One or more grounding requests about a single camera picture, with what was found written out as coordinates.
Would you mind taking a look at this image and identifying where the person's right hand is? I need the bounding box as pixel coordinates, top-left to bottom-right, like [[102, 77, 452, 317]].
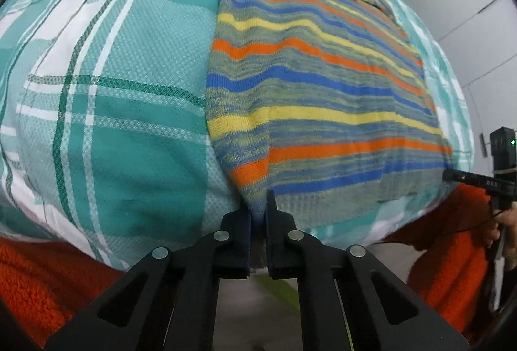
[[482, 201, 517, 271]]

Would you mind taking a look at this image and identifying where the orange fleece clothing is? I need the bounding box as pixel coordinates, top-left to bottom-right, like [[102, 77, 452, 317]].
[[383, 184, 491, 335]]

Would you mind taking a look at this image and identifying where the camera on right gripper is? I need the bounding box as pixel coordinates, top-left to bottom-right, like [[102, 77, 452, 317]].
[[490, 126, 516, 177]]

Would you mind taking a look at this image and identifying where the teal plaid bed cover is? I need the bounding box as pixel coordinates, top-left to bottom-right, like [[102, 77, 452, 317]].
[[1, 0, 474, 271]]

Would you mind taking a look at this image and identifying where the striped knit sweater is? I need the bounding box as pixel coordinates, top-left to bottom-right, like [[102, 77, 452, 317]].
[[206, 0, 453, 226]]

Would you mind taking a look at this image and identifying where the white wardrobe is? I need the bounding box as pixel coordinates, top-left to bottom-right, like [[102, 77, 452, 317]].
[[405, 0, 516, 175]]

